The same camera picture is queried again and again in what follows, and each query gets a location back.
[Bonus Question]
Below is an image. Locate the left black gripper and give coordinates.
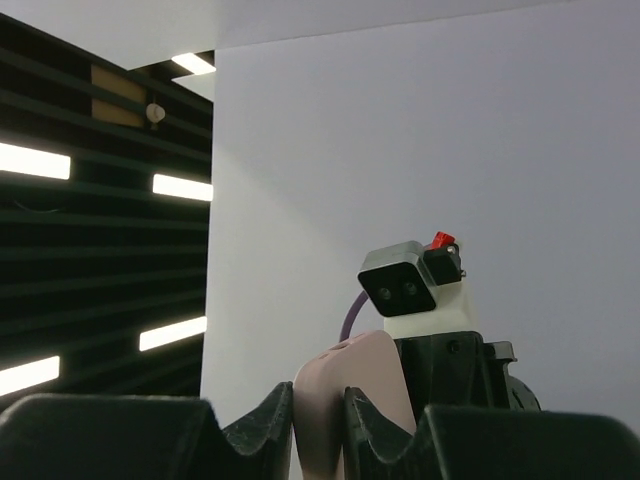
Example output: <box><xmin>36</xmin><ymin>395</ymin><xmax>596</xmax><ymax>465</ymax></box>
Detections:
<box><xmin>394</xmin><ymin>330</ymin><xmax>543</xmax><ymax>433</ymax></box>

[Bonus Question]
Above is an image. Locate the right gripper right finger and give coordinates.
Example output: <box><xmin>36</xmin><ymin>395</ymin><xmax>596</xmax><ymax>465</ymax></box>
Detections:
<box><xmin>347</xmin><ymin>400</ymin><xmax>639</xmax><ymax>479</ymax></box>

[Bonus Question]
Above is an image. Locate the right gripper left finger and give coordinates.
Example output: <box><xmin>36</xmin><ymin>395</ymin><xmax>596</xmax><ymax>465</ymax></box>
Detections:
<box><xmin>1</xmin><ymin>382</ymin><xmax>293</xmax><ymax>479</ymax></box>

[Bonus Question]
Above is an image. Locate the pink cased phone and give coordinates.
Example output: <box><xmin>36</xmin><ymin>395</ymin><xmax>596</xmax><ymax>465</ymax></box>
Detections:
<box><xmin>293</xmin><ymin>330</ymin><xmax>416</xmax><ymax>479</ymax></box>

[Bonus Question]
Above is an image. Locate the white ceiling sensor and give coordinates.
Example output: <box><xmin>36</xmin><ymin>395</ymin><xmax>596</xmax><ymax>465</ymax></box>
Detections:
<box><xmin>145</xmin><ymin>102</ymin><xmax>166</xmax><ymax>130</ymax></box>

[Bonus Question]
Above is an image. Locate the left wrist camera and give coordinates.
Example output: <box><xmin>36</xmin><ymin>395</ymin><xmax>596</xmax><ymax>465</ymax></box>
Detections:
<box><xmin>357</xmin><ymin>232</ymin><xmax>462</xmax><ymax>318</ymax></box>

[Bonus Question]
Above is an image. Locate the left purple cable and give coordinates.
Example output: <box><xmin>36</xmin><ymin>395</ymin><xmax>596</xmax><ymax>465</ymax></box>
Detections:
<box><xmin>338</xmin><ymin>292</ymin><xmax>370</xmax><ymax>344</ymax></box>

